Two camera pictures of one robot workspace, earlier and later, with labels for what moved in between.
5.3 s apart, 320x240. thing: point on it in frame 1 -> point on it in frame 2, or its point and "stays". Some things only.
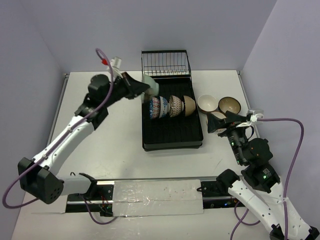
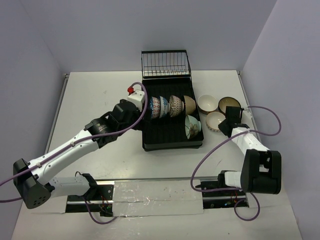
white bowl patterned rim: (218, 115) stays
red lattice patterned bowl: (175, 106) stays
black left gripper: (124, 83) -> (139, 116)
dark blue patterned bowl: (154, 107) stays
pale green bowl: (153, 85) -> (192, 126)
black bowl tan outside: (190, 105) stays
